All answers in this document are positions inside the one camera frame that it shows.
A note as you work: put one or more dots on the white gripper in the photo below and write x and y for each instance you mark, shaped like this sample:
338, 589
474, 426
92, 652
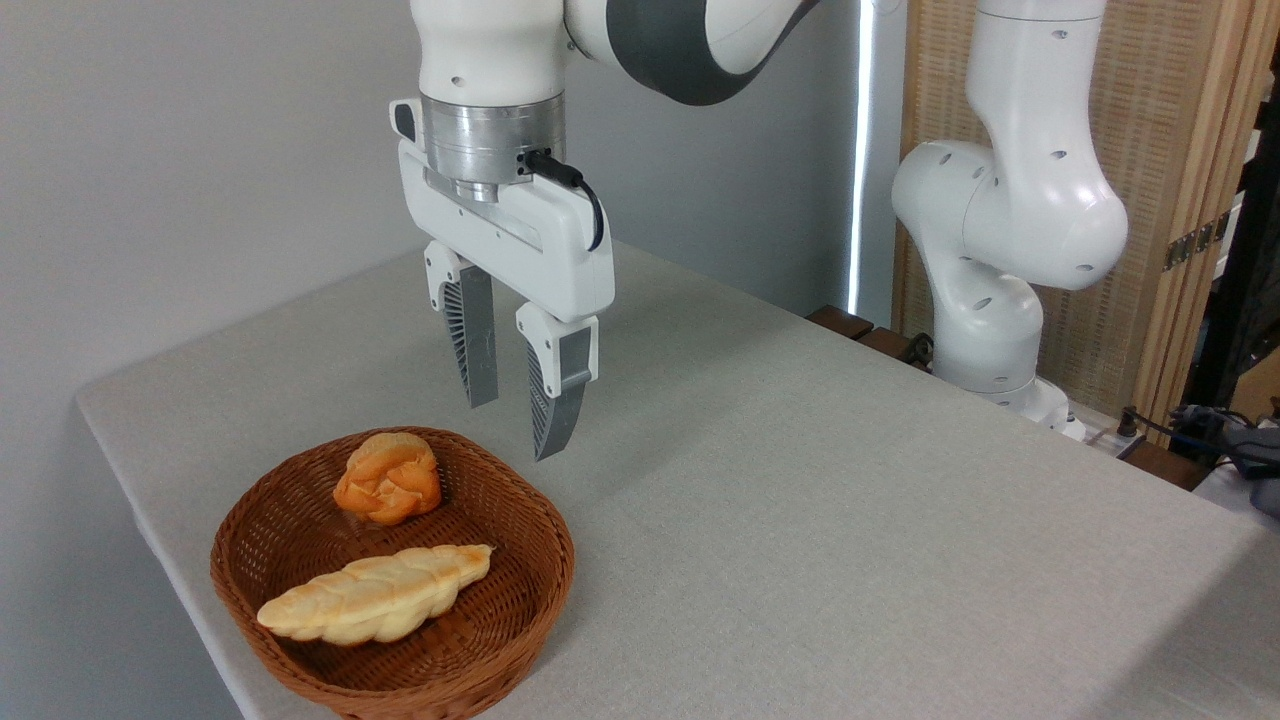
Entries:
500, 235

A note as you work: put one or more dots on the long braided bread loaf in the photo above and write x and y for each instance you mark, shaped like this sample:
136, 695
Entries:
375, 595

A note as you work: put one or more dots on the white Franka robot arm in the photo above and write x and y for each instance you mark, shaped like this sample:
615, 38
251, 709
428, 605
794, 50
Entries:
1040, 200

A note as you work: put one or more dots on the round orange bread roll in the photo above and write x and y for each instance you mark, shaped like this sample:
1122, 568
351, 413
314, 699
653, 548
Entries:
388, 480

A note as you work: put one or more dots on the brown wicker basket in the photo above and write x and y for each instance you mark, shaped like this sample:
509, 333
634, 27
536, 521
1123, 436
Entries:
500, 600

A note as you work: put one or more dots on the dark wooden block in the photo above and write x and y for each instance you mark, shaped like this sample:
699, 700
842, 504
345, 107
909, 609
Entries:
1165, 465
840, 321
888, 345

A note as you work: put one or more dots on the brass screen hinge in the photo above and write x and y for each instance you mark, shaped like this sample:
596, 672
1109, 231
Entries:
1195, 241

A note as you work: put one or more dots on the woven wooden folding screen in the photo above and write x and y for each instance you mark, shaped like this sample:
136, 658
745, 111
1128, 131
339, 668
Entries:
1170, 110

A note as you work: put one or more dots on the black metal stand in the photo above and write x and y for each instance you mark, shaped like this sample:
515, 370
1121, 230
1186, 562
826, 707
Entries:
1235, 270

